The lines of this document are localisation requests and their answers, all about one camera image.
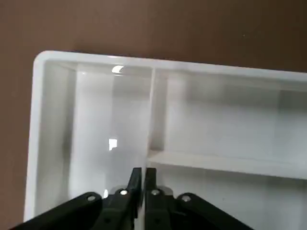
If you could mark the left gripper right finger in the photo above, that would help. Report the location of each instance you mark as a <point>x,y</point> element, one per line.
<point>163,213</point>

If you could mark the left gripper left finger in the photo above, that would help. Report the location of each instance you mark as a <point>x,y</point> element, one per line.
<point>115,210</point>

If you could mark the white plastic partition tray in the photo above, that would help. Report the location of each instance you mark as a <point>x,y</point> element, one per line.
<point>216,119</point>

